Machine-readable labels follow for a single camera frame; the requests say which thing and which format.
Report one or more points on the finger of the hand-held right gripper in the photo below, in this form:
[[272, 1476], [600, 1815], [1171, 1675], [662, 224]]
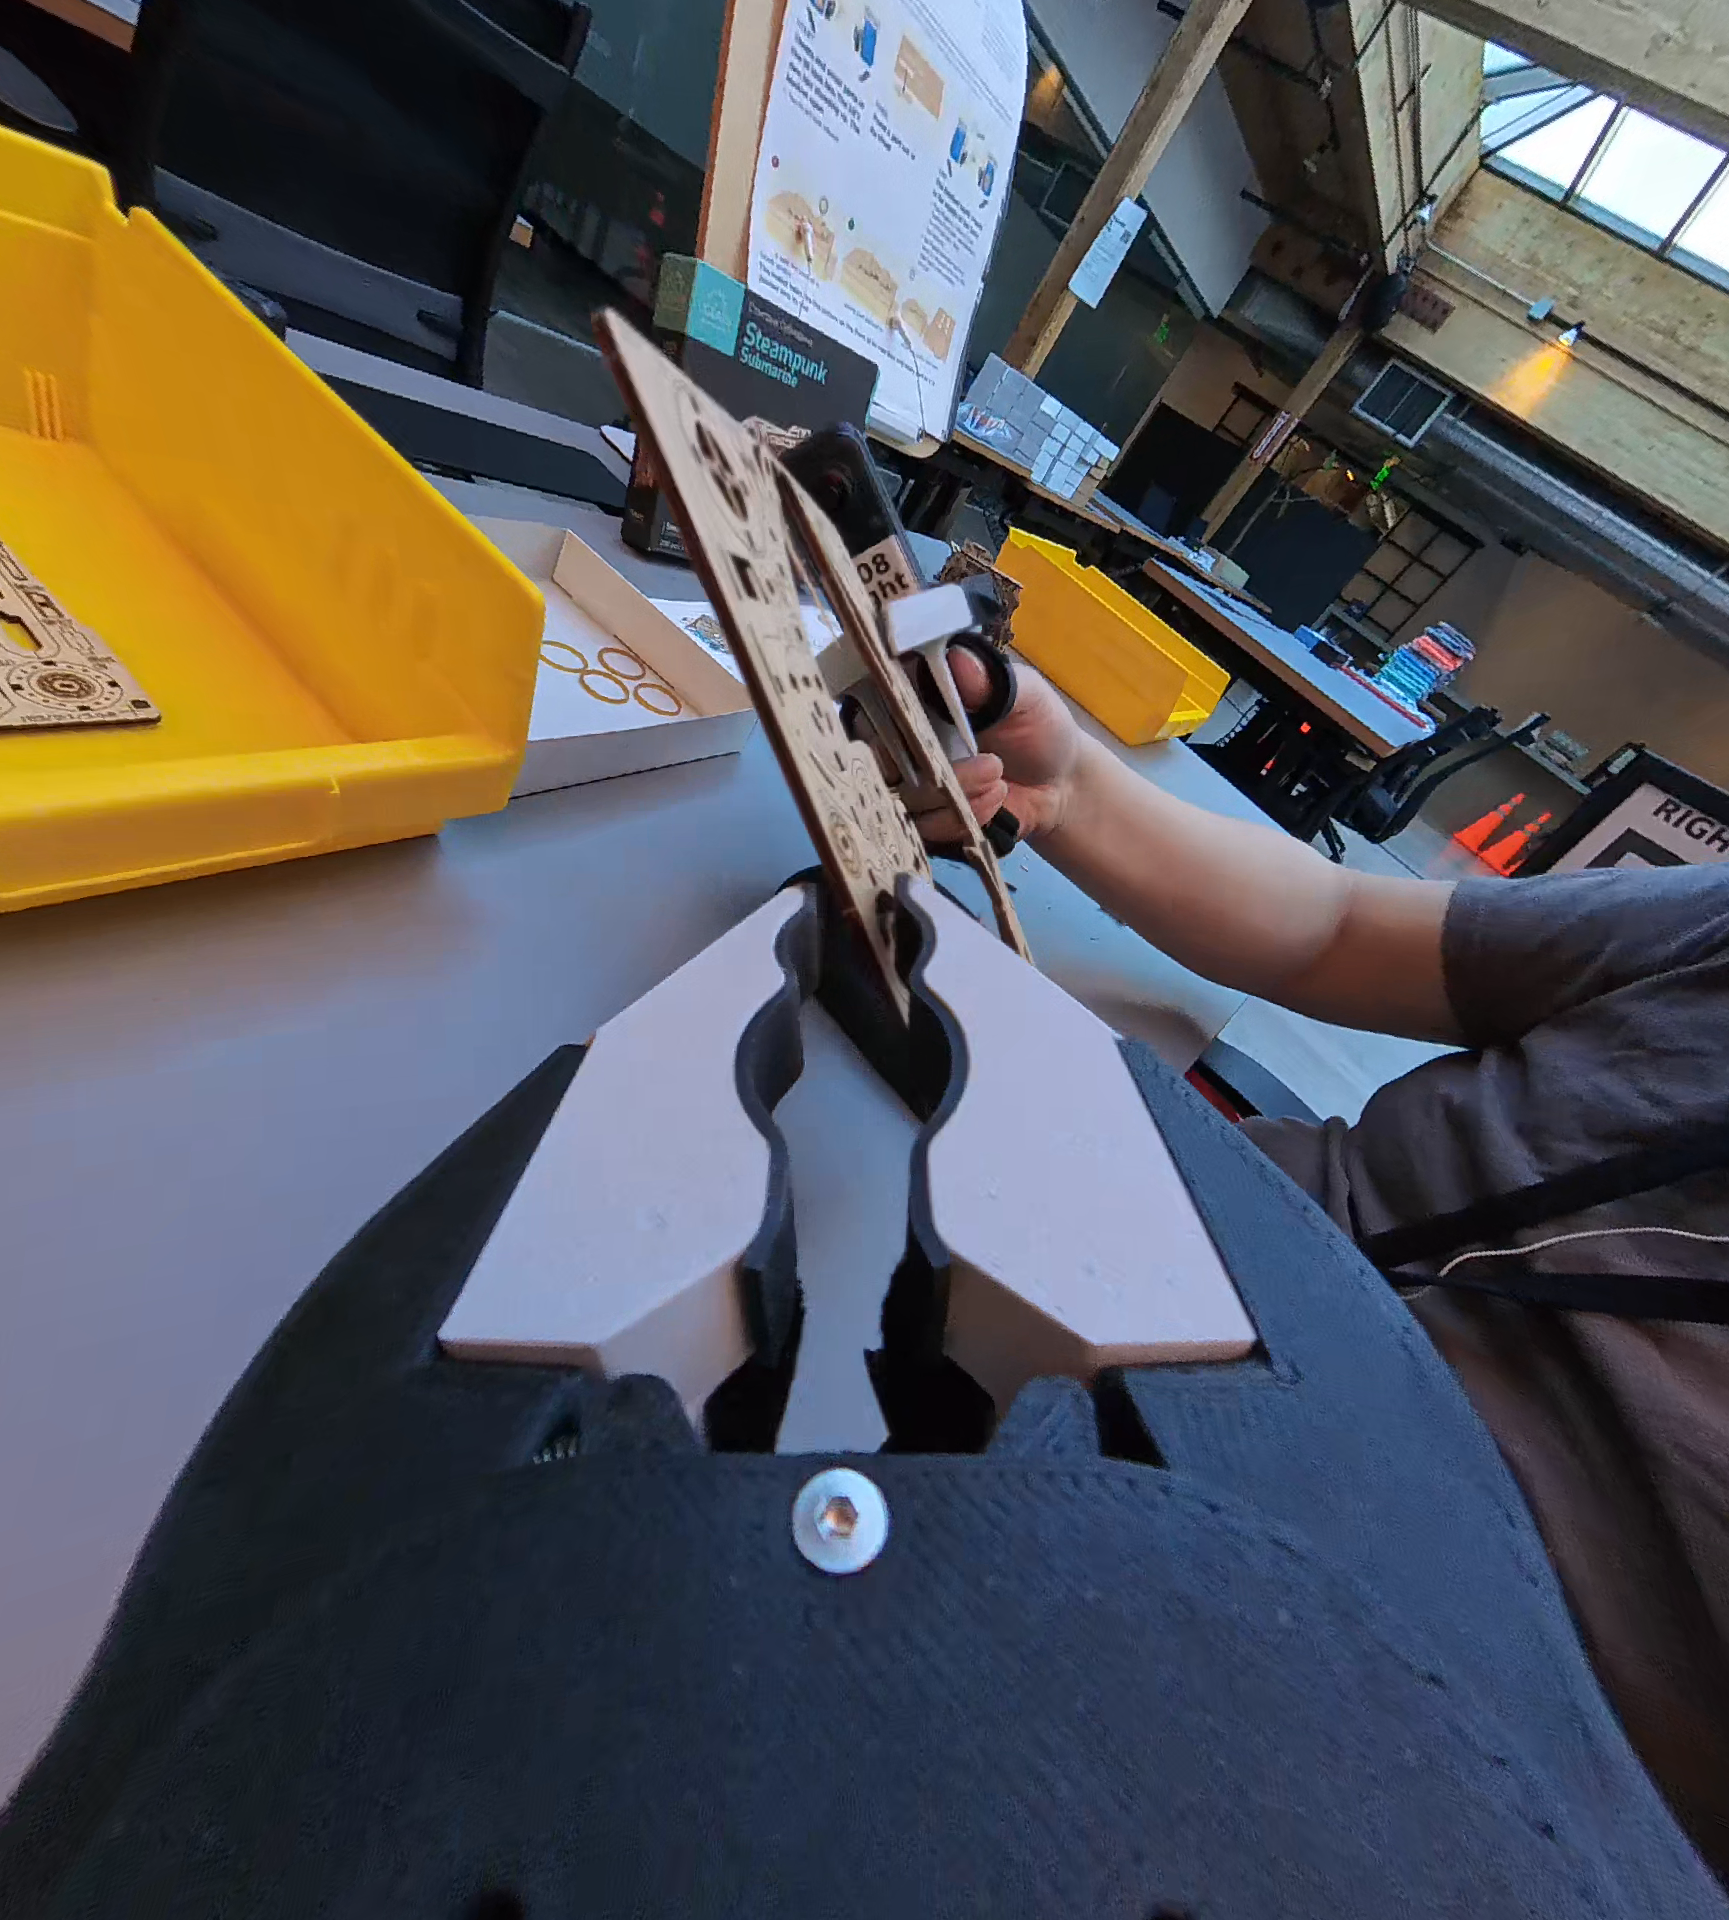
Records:
[[939, 614]]

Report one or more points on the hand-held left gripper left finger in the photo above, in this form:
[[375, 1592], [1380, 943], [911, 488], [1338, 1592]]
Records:
[[608, 1172]]

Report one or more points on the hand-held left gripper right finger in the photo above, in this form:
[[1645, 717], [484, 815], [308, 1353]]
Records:
[[1072, 1187]]

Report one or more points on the laser-cut wooden parts sheet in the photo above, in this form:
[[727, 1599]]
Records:
[[774, 630]]

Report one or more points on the person's right forearm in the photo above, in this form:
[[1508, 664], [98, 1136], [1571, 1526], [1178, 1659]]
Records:
[[1250, 899]]

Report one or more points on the grey desk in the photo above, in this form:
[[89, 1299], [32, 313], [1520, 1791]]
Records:
[[204, 1125]]

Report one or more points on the person's right hand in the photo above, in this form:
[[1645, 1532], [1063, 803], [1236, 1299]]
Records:
[[1035, 754]]

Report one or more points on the black model kit box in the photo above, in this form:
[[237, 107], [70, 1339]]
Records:
[[804, 375]]

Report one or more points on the yellow plastic bin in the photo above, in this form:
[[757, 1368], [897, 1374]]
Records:
[[1105, 644], [295, 496]]

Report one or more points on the stack of white boxes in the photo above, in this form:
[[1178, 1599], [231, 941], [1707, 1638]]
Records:
[[1045, 427]]

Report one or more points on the printed instruction sheet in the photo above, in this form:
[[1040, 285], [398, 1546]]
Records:
[[879, 181]]

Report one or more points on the group of rubber bands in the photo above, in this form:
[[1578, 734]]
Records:
[[608, 672]]

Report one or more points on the white cardboard tray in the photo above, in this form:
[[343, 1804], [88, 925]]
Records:
[[608, 735]]

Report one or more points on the grey work table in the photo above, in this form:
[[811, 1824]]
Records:
[[1288, 656]]

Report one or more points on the white paper notice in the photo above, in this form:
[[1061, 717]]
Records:
[[1107, 253]]

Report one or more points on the flat black device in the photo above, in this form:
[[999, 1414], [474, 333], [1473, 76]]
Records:
[[474, 427]]

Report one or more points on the wooden easel board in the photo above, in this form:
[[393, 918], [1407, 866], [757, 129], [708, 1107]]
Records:
[[740, 118]]

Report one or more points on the stack of colourful boxes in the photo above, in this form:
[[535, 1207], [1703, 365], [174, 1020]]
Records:
[[1425, 667]]

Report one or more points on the black mesh office chair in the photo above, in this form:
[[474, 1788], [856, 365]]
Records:
[[1422, 772]]

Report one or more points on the orange traffic cone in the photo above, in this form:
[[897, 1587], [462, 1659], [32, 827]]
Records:
[[1489, 827], [1525, 848]]

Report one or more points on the person's dark shirt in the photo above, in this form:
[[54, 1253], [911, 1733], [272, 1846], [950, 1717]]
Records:
[[1627, 1500]]

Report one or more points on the framed marker sign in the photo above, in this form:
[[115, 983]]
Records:
[[1675, 831]]

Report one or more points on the wall lamp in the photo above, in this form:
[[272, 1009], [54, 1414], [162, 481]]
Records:
[[1570, 338]]

